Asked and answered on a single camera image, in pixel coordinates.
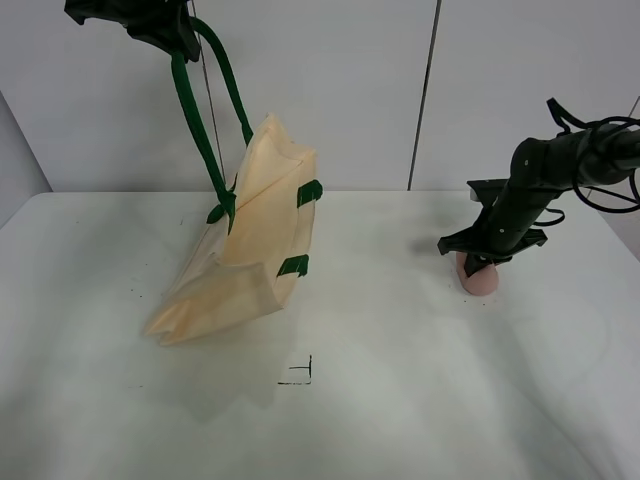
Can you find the cream linen bag green handles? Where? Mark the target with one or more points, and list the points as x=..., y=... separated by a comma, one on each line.
x=257, y=238

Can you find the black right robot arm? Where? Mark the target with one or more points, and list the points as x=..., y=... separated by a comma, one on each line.
x=601, y=154

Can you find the pink peach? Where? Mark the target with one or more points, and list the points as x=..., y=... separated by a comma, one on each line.
x=482, y=283

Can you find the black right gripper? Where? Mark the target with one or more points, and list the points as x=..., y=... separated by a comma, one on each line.
x=503, y=228

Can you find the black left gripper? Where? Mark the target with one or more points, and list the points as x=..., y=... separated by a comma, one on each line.
x=165, y=24

